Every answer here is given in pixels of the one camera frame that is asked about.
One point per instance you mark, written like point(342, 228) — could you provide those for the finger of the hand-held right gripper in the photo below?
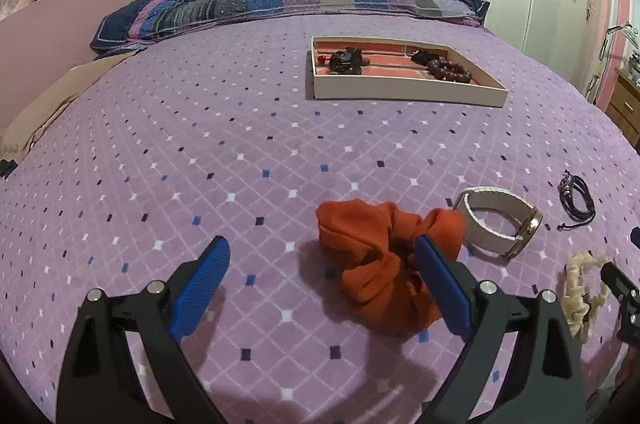
point(636, 238)
point(627, 299)

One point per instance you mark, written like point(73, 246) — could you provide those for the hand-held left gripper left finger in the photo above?
point(200, 289)

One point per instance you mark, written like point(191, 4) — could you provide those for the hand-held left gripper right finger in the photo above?
point(445, 286)

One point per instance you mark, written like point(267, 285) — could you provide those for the cream scrunchie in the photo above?
point(577, 299)

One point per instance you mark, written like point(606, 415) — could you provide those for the orange scrunchie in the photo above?
point(370, 264)

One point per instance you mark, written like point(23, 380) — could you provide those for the white tray with red lining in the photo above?
point(400, 92)

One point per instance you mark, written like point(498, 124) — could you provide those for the black scrunchie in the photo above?
point(425, 56)

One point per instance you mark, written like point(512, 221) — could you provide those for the small black hair clip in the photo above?
point(361, 56)

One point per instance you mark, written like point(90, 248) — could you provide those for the wooden desk with drawers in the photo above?
point(625, 103)

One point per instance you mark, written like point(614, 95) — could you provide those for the purple checked bedspread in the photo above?
point(225, 128)

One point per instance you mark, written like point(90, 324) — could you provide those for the white desk lamp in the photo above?
point(622, 27)

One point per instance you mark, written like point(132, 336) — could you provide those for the small black object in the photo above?
point(6, 168)

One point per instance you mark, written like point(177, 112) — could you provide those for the beige pillow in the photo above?
point(55, 98)

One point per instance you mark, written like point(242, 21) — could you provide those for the pink headboard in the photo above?
point(60, 23)

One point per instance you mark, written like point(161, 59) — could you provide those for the striped patchwork pillow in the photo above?
point(300, 1)

